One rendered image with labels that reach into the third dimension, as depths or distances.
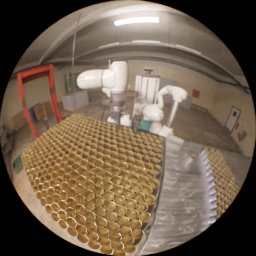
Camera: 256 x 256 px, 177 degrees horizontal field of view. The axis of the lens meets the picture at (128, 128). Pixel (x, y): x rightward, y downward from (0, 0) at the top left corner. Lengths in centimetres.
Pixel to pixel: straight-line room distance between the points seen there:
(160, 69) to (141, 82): 760
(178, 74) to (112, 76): 873
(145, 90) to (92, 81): 100
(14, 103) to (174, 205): 926
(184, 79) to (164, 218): 917
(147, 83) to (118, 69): 95
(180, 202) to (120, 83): 84
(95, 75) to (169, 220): 94
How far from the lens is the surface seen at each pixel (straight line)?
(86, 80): 45
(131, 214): 61
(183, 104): 762
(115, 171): 67
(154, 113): 64
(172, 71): 894
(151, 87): 131
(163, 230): 68
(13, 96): 890
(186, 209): 76
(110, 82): 41
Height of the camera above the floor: 169
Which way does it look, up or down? 34 degrees down
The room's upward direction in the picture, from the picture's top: 3 degrees clockwise
